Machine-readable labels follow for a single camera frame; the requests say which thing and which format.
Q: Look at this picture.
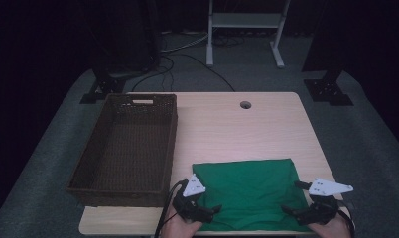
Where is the person's left hand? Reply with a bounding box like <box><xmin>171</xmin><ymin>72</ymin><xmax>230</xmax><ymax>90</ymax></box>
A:
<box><xmin>161</xmin><ymin>209</ymin><xmax>203</xmax><ymax>238</ymax></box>

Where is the white metal stand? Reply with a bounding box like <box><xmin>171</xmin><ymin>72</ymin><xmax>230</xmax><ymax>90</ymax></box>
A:
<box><xmin>205</xmin><ymin>0</ymin><xmax>292</xmax><ymax>69</ymax></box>

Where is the black floor cable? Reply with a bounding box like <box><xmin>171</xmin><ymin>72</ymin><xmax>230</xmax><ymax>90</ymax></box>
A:
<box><xmin>131</xmin><ymin>53</ymin><xmax>236</xmax><ymax>93</ymax></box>

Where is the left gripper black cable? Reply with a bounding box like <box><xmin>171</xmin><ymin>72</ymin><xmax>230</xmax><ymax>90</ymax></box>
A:
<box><xmin>154</xmin><ymin>179</ymin><xmax>189</xmax><ymax>238</ymax></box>

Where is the green printed t-shirt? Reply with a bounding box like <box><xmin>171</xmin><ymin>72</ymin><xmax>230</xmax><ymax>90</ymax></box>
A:
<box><xmin>192</xmin><ymin>158</ymin><xmax>311</xmax><ymax>232</ymax></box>

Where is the person's right hand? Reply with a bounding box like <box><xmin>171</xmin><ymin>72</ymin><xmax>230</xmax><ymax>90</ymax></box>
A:
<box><xmin>308</xmin><ymin>215</ymin><xmax>354</xmax><ymax>238</ymax></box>

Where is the white floor cable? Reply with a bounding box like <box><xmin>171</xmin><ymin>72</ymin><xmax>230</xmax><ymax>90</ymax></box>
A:
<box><xmin>161</xmin><ymin>33</ymin><xmax>210</xmax><ymax>54</ymax></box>

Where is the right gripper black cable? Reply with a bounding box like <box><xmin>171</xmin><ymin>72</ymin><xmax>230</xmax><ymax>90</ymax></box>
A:
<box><xmin>335</xmin><ymin>201</ymin><xmax>356</xmax><ymax>234</ymax></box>

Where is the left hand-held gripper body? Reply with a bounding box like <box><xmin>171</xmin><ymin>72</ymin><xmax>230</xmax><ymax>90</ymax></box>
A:
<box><xmin>173</xmin><ymin>174</ymin><xmax>206</xmax><ymax>221</ymax></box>

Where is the black cable bundle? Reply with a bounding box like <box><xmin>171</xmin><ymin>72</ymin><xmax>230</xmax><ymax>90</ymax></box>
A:
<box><xmin>212</xmin><ymin>34</ymin><xmax>245</xmax><ymax>48</ymax></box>

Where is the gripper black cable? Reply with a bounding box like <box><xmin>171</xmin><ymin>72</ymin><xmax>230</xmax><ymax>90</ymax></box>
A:
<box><xmin>335</xmin><ymin>201</ymin><xmax>356</xmax><ymax>234</ymax></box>
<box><xmin>154</xmin><ymin>179</ymin><xmax>189</xmax><ymax>238</ymax></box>

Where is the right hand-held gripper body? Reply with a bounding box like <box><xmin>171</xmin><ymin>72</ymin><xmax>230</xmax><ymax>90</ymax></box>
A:
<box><xmin>305</xmin><ymin>178</ymin><xmax>354</xmax><ymax>226</ymax></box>

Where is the brown wicker basket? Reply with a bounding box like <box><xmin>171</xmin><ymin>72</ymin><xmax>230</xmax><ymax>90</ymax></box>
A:
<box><xmin>66</xmin><ymin>92</ymin><xmax>179</xmax><ymax>208</ymax></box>

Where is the black metal stand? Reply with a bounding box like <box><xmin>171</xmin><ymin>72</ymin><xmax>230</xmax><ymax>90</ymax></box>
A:
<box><xmin>301</xmin><ymin>0</ymin><xmax>354</xmax><ymax>107</ymax></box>
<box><xmin>79</xmin><ymin>0</ymin><xmax>162</xmax><ymax>105</ymax></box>

